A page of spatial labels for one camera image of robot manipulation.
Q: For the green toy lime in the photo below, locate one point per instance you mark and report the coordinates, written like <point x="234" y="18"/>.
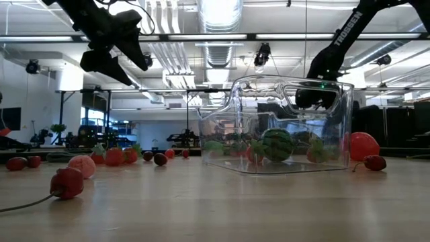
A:
<point x="213" y="146"/>

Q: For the red toy bell pepper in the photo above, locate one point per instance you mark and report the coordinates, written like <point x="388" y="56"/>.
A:
<point x="363" y="145"/>

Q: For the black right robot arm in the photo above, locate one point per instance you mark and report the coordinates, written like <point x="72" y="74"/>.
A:
<point x="349" y="27"/>

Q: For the red toy fruit green top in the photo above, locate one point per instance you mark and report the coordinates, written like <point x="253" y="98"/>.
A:
<point x="238" y="148"/>

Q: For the pink textured toy fruit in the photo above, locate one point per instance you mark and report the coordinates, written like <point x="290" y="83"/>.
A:
<point x="82" y="165"/>

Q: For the black background robot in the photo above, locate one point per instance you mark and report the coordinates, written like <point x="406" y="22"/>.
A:
<point x="183" y="138"/>

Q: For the small green toy watermelon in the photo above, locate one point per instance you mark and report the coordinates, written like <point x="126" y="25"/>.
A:
<point x="277" y="144"/>

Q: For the black background partition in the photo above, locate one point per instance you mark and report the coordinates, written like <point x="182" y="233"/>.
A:
<point x="386" y="124"/>

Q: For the black ceiling-hung camera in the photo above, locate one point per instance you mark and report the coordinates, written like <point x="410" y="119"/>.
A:
<point x="262" y="55"/>

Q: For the black background station frame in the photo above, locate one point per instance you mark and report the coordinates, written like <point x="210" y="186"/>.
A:
<point x="61" y="111"/>

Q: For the black wall monitor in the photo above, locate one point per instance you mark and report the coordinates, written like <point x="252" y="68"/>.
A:
<point x="10" y="118"/>

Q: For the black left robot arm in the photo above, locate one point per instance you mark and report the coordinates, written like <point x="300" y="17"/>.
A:
<point x="74" y="13"/>

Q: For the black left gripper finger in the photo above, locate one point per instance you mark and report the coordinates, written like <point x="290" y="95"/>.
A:
<point x="134" y="50"/>
<point x="104" y="64"/>

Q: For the background robot workstation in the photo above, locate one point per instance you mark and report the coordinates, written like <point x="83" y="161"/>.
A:
<point x="87" y="136"/>

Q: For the red toy strawberry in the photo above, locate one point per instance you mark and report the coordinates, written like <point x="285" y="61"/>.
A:
<point x="131" y="155"/>
<point x="315" y="153"/>
<point x="114" y="156"/>
<point x="15" y="163"/>
<point x="33" y="161"/>
<point x="98" y="155"/>
<point x="255" y="153"/>

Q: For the black round ceiling lamp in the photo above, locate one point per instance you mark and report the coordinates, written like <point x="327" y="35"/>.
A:
<point x="149" y="60"/>
<point x="384" y="60"/>
<point x="32" y="66"/>

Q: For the black overhead beam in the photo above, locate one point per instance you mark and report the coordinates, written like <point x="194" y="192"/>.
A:
<point x="425" y="35"/>

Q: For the dark red toy cherry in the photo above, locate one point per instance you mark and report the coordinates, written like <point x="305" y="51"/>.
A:
<point x="160" y="159"/>
<point x="148" y="155"/>

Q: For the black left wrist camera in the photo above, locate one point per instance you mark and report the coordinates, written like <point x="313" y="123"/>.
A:
<point x="127" y="21"/>

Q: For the silver ventilation duct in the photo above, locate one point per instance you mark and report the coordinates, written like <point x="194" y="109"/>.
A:
<point x="220" y="20"/>

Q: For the clear plastic container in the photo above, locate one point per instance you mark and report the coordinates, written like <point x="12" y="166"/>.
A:
<point x="342" y="101"/>

